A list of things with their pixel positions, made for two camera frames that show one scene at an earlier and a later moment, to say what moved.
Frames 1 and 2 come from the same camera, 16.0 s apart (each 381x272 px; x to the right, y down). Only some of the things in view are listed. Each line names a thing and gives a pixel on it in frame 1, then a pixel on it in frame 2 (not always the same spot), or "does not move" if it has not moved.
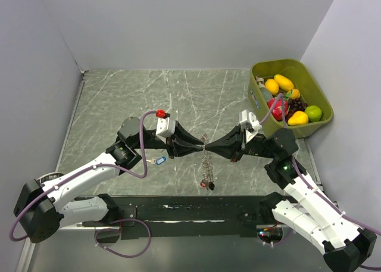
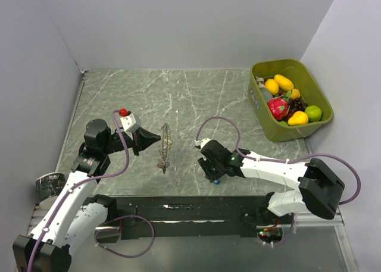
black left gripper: [175, 149] → [141, 139]
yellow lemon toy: [272, 86] does not move
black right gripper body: [257, 146] → [213, 171]
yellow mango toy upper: [285, 84] does not move
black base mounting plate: [191, 217] does not move
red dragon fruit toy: [277, 112] does not move
